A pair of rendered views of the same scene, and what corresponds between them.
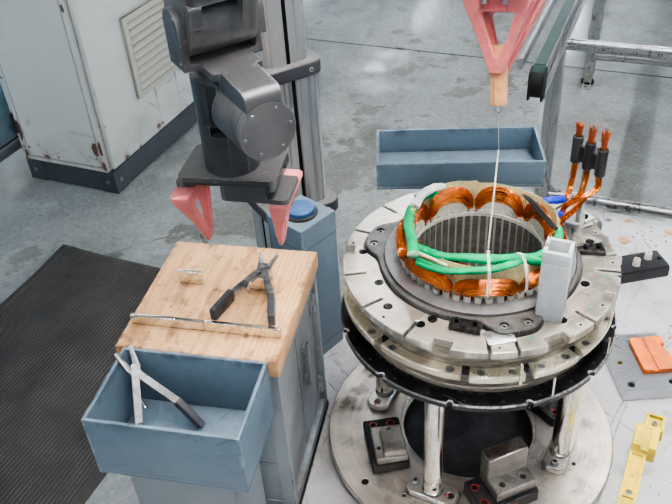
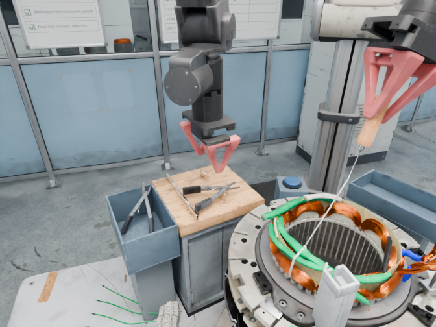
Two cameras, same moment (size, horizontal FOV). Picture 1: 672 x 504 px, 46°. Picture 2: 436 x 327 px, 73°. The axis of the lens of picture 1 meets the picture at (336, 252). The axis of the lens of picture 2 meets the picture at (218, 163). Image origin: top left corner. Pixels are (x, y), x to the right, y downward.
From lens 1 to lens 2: 0.53 m
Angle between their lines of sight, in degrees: 40
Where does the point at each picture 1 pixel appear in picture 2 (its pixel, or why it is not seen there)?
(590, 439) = not seen: outside the picture
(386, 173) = (353, 190)
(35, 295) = (262, 187)
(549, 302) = (320, 314)
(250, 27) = (214, 32)
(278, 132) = (187, 90)
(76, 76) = not seen: hidden behind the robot
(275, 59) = (331, 107)
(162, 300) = (186, 177)
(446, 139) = (415, 194)
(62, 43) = not seen: hidden behind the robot
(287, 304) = (220, 209)
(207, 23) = (189, 21)
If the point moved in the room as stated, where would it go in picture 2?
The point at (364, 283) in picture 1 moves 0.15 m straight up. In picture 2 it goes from (250, 222) to (255, 148)
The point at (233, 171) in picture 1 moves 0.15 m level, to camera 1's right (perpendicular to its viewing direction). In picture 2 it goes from (196, 117) to (261, 145)
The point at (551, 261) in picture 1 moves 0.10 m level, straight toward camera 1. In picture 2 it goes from (326, 282) to (247, 314)
